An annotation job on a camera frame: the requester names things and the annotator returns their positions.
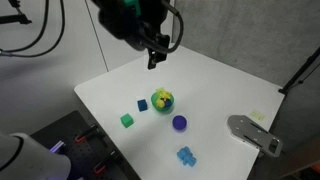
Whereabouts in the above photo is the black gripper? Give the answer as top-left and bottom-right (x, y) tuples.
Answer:
(143, 31), (171, 71)

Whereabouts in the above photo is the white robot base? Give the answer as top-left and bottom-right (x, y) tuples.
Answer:
(0, 131), (73, 180)

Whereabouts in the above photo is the yellow cylinder toy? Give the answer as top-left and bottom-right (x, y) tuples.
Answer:
(155, 98), (166, 109)

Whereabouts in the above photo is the dark blue toy block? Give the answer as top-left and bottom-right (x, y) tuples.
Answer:
(163, 98), (174, 109)

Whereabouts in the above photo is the green bowl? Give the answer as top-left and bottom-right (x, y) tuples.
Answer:
(150, 89), (176, 114)

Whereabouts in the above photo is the light blue toy figure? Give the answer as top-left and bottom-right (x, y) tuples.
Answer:
(176, 146), (198, 167)

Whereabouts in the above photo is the dark blue cube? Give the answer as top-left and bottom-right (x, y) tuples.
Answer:
(136, 98), (149, 113)

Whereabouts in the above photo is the purple ball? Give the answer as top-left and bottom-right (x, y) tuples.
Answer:
(171, 115), (188, 132)

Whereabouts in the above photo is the green cube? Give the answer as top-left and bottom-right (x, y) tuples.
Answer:
(120, 113), (135, 129)

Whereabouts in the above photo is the red black toggle clamp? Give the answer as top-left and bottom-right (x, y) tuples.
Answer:
(93, 150), (120, 175)
(74, 123), (100, 144)

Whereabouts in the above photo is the yellow sticky note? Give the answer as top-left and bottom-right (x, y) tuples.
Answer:
(250, 110), (266, 122)

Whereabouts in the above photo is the black perforated base board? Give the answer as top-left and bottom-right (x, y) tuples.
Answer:
(30, 110), (142, 180)

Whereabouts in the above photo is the grey metal mounting plate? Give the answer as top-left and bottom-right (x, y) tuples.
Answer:
(226, 114), (284, 158)

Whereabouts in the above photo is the black tripod leg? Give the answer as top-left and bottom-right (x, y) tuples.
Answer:
(278, 45), (320, 96)

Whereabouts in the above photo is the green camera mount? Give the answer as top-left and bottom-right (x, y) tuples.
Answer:
(122, 0), (142, 16)

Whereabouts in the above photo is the black hanging cable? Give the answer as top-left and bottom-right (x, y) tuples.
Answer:
(0, 0), (50, 54)
(0, 0), (66, 59)

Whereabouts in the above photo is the purple lit metal bracket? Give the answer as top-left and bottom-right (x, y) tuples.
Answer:
(49, 140), (66, 154)

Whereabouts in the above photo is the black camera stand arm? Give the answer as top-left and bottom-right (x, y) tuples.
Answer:
(0, 0), (33, 26)

